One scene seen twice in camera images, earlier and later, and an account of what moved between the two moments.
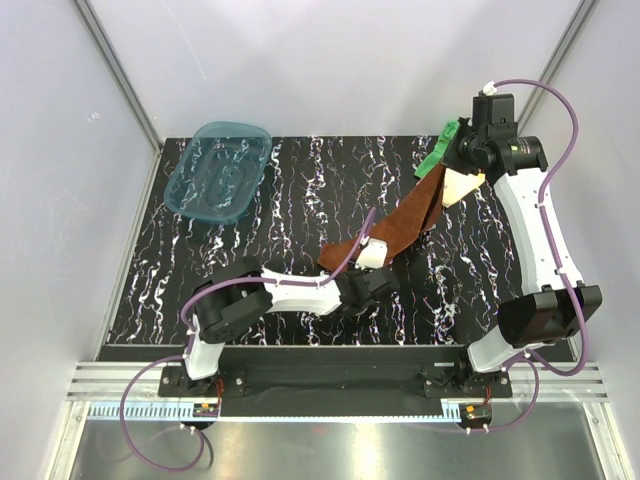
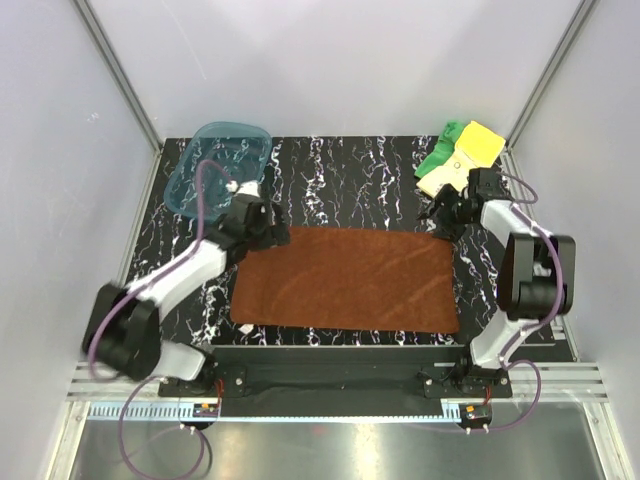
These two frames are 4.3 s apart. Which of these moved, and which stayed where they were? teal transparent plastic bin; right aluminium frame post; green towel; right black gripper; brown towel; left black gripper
Moved: left black gripper; brown towel; right black gripper
Stayed: teal transparent plastic bin; green towel; right aluminium frame post
